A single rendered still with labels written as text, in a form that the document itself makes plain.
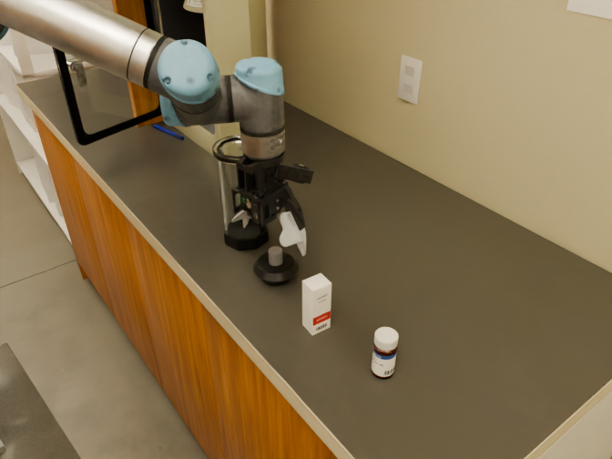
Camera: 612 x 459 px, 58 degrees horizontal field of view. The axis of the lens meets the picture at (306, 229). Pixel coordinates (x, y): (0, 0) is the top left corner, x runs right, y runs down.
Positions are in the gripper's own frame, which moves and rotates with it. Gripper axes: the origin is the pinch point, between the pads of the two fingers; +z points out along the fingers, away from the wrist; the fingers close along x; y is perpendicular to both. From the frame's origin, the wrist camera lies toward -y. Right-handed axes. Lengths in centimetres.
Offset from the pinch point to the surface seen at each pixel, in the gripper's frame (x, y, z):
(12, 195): -245, -46, 102
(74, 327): -122, -7, 102
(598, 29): 36, -51, -35
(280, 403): 13.3, 15.7, 22.9
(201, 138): -54, -31, 6
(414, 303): 26.1, -9.8, 9.1
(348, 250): 6.6, -15.8, 9.0
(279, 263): 1.1, 0.6, 4.8
